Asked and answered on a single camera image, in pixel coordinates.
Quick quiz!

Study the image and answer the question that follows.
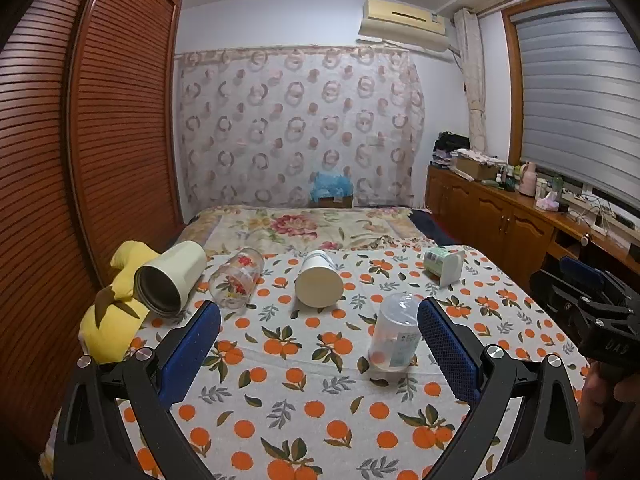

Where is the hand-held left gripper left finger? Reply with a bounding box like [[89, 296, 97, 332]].
[[52, 300, 222, 480]]

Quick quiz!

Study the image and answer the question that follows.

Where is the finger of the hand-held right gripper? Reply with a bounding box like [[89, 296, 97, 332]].
[[529, 269, 608, 318], [559, 255, 623, 292]]

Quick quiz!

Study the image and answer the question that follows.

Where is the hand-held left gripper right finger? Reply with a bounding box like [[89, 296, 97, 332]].
[[416, 297, 586, 480]]

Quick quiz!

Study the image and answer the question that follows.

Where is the clear plastic cup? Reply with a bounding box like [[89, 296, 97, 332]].
[[368, 292, 425, 373]]

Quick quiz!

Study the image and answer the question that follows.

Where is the cream steel tumbler cup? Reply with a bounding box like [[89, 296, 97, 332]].
[[133, 240, 208, 317]]

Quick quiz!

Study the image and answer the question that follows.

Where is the floral print glass cup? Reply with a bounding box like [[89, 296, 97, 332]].
[[209, 246, 265, 309]]

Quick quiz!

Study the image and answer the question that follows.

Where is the green label white cup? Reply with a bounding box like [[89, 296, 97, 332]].
[[423, 245, 466, 288]]

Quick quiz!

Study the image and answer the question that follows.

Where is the white paper cup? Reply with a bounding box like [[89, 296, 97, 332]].
[[294, 249, 344, 310]]

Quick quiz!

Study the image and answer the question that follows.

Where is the person's right hand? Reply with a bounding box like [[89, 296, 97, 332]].
[[582, 360, 640, 453]]

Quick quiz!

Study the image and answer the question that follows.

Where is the white power strip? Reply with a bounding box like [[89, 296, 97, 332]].
[[564, 191, 603, 207]]

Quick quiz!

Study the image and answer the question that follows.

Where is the yellow plush toy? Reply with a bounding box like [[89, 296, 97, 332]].
[[78, 240, 157, 365]]

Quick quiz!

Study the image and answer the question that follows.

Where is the wooden sideboard cabinet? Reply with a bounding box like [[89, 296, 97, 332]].
[[425, 165, 640, 306]]

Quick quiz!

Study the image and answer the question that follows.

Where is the pink thermos flask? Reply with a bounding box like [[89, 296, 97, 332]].
[[518, 162, 539, 196]]

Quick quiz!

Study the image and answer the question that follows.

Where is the navy bed sheet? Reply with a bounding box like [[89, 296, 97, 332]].
[[407, 209, 483, 252]]

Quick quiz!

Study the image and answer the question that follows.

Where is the orange fruit print blanket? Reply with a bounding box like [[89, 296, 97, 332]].
[[42, 245, 593, 480]]

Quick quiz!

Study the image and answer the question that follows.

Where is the open cardboard box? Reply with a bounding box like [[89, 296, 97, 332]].
[[449, 149, 507, 182]]

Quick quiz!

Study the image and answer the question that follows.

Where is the floral bed quilt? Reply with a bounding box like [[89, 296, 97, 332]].
[[179, 205, 437, 262]]

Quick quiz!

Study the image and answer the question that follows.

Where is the grey window blind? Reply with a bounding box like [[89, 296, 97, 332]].
[[512, 0, 640, 207]]

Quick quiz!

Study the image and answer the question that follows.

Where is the pile of folded clothes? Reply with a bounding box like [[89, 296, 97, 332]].
[[432, 131, 473, 167]]

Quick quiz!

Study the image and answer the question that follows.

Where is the blue plastic bag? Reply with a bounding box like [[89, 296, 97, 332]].
[[309, 171, 355, 202]]

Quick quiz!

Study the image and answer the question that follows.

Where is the beige drape curtain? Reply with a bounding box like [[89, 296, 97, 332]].
[[452, 7, 489, 157]]

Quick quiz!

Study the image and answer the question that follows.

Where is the brown louvred wooden wardrobe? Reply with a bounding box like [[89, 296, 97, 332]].
[[0, 0, 184, 456]]

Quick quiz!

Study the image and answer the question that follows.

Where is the ring pattern lace curtain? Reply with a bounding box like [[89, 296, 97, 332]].
[[175, 46, 427, 210]]

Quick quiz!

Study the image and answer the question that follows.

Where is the cream wall air conditioner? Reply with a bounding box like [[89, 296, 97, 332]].
[[357, 0, 449, 54]]

